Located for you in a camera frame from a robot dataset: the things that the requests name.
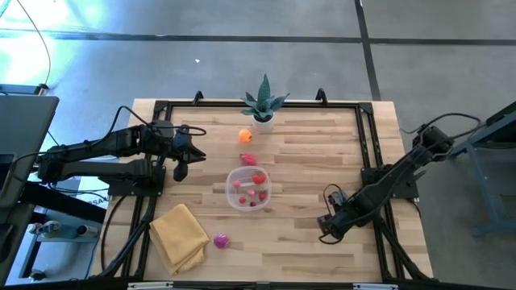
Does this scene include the large red toy fruit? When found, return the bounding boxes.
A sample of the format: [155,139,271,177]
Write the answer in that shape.
[239,152,258,168]

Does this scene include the yellow folded cloth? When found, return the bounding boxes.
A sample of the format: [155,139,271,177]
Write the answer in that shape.
[148,203,211,277]

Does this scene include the teal bottle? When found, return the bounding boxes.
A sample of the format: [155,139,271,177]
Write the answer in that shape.
[27,220,100,243]

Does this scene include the black desk crossbar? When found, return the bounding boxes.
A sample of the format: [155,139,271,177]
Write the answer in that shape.
[18,180,108,225]

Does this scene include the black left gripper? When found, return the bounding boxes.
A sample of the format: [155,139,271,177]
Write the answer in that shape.
[160,125,207,183]

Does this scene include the snake plant in white pot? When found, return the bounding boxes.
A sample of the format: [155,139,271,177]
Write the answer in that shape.
[240,73,291,134]

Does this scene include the white printed paper sheet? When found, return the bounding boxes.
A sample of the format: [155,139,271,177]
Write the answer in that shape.
[76,176,112,210]

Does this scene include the purple striped toy onion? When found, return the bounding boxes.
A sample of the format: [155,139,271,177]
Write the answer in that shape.
[213,232,231,251]

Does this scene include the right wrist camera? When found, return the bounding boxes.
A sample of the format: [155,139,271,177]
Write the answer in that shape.
[328,191,348,211]

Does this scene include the grey desk top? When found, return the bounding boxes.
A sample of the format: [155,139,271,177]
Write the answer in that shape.
[0,94,60,209]

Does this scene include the white label strip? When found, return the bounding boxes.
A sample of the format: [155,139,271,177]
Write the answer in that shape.
[353,283,398,290]
[127,282,175,290]

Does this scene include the black aluminium table frame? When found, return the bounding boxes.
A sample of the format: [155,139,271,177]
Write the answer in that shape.
[90,99,435,290]

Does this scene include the tan floor cable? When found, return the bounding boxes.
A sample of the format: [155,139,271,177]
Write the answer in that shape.
[15,0,52,89]

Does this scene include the clear plastic tupperware container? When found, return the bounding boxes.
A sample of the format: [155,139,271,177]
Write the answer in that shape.
[224,165,273,213]

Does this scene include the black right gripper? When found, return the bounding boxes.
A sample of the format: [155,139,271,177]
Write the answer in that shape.
[318,197,370,241]

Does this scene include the blue-grey metal table frame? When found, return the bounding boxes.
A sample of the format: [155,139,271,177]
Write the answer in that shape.
[444,100,516,237]

